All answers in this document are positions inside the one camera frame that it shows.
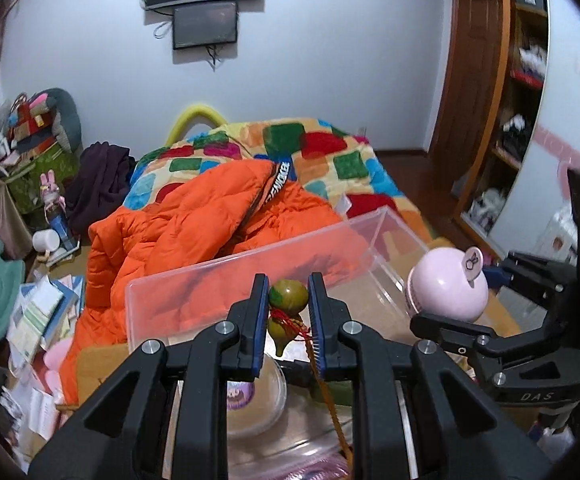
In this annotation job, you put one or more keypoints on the clear plastic storage box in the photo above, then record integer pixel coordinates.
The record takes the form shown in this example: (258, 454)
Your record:
(250, 280)

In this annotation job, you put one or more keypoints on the round beige lidded container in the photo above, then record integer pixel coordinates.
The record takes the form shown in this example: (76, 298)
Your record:
(270, 390)

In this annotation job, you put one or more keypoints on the grey cushion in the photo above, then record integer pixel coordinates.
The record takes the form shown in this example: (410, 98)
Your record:
(65, 110)

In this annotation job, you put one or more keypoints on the pink rabbit toy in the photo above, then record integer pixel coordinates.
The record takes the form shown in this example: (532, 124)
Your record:
(50, 190)

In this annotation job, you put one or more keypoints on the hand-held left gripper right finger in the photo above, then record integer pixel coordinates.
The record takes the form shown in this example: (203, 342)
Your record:
(318, 332)

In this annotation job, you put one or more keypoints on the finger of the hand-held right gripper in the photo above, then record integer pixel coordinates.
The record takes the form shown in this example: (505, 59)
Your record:
(449, 329)
(544, 272)

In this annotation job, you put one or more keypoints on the colourful patchwork blanket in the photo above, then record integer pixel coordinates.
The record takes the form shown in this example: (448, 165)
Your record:
(320, 150)

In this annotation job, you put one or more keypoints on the dark purple cloth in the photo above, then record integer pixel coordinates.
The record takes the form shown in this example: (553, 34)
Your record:
(100, 180)

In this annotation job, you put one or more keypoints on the white mug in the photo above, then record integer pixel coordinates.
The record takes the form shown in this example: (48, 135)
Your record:
(45, 241)

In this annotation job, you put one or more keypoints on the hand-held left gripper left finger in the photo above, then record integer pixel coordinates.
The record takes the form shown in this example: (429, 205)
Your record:
(258, 332)

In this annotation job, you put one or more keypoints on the pink round lidded bowl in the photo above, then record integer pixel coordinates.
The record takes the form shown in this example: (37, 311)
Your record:
(444, 285)

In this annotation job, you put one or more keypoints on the wooden shelf unit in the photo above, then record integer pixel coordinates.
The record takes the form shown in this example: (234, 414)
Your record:
(512, 125)

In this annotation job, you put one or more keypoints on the orange puffer jacket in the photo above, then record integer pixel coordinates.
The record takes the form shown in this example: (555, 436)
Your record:
(185, 220)

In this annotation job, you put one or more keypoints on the yellow curved foam tube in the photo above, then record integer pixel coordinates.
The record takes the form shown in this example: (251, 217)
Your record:
(195, 112)

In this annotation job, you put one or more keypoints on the green yellow gourd ornament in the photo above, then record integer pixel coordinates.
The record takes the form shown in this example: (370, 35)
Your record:
(289, 294)

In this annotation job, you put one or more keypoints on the wooden desktop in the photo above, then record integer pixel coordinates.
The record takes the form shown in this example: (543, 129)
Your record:
(502, 317)

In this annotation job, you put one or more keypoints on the small black wall monitor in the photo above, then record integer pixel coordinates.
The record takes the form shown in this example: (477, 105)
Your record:
(205, 25)

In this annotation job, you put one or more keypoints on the wooden door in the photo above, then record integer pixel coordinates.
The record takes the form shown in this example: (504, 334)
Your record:
(469, 75)

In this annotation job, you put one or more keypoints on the clear plastic bowl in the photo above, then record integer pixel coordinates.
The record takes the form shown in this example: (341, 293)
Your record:
(295, 435)

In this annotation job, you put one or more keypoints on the pile of books and papers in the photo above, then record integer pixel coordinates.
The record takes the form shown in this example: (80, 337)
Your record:
(40, 310)

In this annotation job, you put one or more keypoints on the white sliding door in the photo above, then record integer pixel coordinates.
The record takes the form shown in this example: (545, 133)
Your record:
(559, 110)

